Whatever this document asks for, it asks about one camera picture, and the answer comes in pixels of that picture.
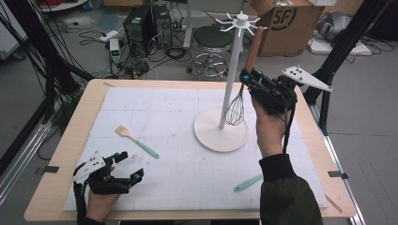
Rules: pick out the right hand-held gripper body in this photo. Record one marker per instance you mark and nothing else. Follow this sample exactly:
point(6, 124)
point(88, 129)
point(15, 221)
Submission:
point(273, 95)

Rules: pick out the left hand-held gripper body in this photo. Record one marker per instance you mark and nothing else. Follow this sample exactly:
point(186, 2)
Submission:
point(106, 186)

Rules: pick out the white hook stand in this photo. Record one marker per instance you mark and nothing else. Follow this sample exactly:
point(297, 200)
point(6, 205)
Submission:
point(231, 78)

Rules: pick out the person's right hand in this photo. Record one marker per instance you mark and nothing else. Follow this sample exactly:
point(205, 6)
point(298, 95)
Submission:
point(270, 134)

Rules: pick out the brown cardboard box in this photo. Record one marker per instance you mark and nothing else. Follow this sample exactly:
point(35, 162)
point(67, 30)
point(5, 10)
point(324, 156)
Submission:
point(281, 40)

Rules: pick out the black round stool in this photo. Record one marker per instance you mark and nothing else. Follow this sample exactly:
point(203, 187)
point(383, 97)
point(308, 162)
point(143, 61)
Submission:
point(211, 36)

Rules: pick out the black tape piece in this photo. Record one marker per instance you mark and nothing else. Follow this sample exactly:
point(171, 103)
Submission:
point(336, 174)
point(50, 169)

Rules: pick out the white foam board mat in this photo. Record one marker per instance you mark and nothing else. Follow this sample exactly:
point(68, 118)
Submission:
point(175, 103)

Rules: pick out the white flat board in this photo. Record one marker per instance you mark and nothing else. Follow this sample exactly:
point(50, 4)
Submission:
point(338, 48)

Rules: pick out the grey bag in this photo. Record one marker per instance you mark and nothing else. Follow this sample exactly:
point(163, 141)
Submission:
point(334, 25)

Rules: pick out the slim black computer tower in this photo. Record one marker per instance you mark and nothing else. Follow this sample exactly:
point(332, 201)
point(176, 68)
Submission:
point(162, 28)

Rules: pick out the white power supply unit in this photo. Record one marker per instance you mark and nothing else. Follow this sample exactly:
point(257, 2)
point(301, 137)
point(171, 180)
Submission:
point(114, 50)

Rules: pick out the large black computer tower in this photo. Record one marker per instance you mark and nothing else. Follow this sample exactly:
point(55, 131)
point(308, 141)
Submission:
point(137, 31)

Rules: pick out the white power strip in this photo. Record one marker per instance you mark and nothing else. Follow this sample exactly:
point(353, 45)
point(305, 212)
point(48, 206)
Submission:
point(109, 36)

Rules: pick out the brown tape strip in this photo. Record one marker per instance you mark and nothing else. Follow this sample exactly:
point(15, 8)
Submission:
point(333, 203)

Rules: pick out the aluminium rail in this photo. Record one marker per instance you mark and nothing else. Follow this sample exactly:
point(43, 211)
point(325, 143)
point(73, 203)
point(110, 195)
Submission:
point(22, 159)
point(328, 146)

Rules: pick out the white metal post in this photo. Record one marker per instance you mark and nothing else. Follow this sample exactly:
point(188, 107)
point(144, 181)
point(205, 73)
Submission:
point(188, 25)

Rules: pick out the black metal frame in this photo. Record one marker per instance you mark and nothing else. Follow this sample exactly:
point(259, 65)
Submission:
point(344, 43)
point(31, 18)

